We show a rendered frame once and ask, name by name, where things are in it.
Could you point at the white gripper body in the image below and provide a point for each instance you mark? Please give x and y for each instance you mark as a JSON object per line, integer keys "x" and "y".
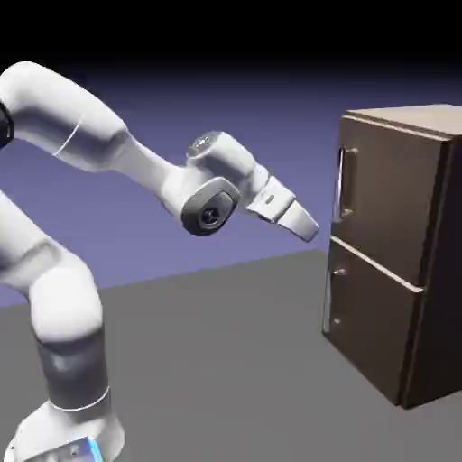
{"x": 300, "y": 219}

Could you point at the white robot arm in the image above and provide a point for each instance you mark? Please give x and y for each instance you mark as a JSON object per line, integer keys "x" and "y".
{"x": 83, "y": 130}

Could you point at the large dark brown cabinet door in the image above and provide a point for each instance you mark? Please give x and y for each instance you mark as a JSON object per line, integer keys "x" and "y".
{"x": 389, "y": 202}

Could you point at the small dark brown cabinet door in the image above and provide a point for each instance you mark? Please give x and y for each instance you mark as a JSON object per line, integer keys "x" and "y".
{"x": 368, "y": 325}

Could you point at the dark brown wooden cabinet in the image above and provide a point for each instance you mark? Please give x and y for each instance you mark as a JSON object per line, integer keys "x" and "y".
{"x": 429, "y": 260}

